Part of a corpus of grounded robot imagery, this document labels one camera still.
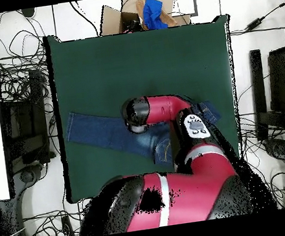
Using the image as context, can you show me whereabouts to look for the brown cardboard box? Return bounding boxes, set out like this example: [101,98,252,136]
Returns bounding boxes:
[95,0,193,38]

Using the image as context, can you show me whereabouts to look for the dark green table cloth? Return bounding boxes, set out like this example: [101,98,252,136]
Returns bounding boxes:
[42,10,253,205]

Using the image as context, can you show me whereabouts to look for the black power strip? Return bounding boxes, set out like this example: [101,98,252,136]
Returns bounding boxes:
[60,215,74,236]

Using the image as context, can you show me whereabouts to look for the dark grey round object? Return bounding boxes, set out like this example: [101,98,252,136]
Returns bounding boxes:
[21,7,38,19]

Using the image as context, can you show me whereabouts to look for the bright blue cloth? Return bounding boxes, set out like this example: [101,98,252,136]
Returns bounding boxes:
[140,0,170,31]

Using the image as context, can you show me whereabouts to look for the blue denim jeans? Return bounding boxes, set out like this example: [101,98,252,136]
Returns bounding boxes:
[62,90,228,180]

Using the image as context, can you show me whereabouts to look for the black power adapter with cable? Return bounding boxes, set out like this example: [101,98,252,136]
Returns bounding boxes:
[241,0,285,32]

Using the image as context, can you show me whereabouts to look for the tan brown cloth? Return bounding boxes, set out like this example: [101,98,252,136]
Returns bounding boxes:
[135,0,179,32]

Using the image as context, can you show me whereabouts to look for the black chair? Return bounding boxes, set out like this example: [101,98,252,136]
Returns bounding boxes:
[0,67,58,174]

